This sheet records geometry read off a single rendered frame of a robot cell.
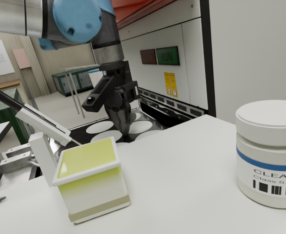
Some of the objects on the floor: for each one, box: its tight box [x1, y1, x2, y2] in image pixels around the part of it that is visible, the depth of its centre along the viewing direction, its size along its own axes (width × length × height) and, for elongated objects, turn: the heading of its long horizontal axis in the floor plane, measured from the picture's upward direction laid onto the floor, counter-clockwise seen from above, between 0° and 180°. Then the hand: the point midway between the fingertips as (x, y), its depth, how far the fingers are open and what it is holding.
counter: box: [0, 79, 31, 106], centre depth 585 cm, size 78×236×80 cm, turn 59°
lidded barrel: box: [88, 69, 104, 88], centre depth 608 cm, size 54×56×66 cm
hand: (123, 133), depth 58 cm, fingers closed
